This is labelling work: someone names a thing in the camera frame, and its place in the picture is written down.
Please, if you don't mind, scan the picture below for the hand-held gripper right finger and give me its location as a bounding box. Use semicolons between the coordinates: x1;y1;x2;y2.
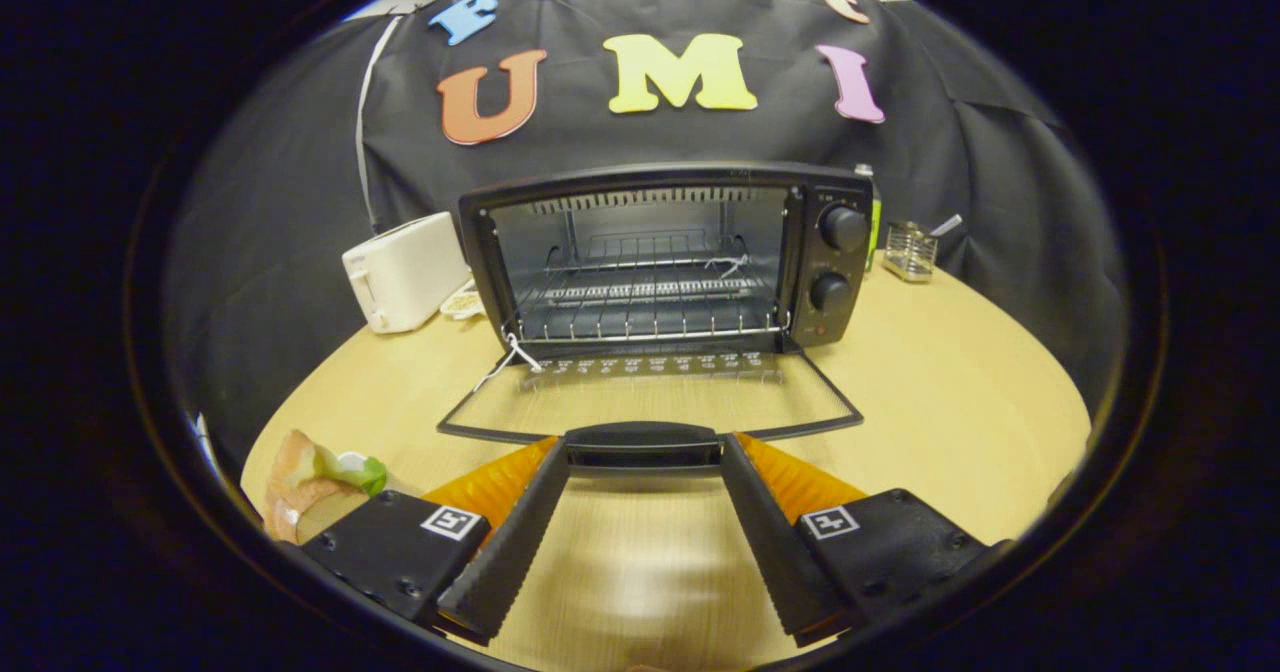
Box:
720;432;1011;648

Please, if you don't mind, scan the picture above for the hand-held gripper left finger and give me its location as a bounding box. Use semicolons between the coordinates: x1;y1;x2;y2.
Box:
300;435;573;645

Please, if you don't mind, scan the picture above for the toasted bread lettuce sandwich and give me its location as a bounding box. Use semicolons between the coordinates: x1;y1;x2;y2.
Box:
263;429;389;545

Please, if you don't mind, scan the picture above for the black toaster oven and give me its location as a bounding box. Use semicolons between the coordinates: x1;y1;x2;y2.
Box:
437;161;877;473

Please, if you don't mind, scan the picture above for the white pop-up toaster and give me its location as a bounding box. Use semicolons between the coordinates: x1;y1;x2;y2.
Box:
341;211;473;335

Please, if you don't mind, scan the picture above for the clear bottle green label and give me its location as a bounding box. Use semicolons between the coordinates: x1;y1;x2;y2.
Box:
855;163;885;275

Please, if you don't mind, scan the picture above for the white string tie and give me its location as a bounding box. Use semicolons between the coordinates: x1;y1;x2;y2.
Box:
472;332;546;393

